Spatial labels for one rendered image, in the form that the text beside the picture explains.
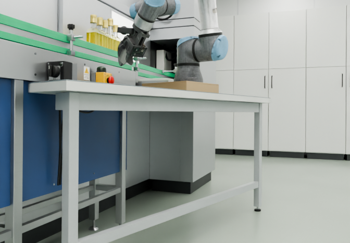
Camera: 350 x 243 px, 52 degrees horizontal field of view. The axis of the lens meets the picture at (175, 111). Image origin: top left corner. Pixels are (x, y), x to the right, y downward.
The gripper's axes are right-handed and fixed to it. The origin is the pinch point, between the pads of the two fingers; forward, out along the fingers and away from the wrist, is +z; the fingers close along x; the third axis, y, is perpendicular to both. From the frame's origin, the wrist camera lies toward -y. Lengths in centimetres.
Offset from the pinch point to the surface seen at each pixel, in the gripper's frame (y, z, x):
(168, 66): -92, 65, 113
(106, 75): -2.4, 9.9, -2.4
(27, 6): -45, 7, -28
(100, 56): -18.7, 11.2, 0.9
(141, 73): -46, 40, 51
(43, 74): 6.5, 4.6, -33.9
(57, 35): -9.7, -2.5, -26.2
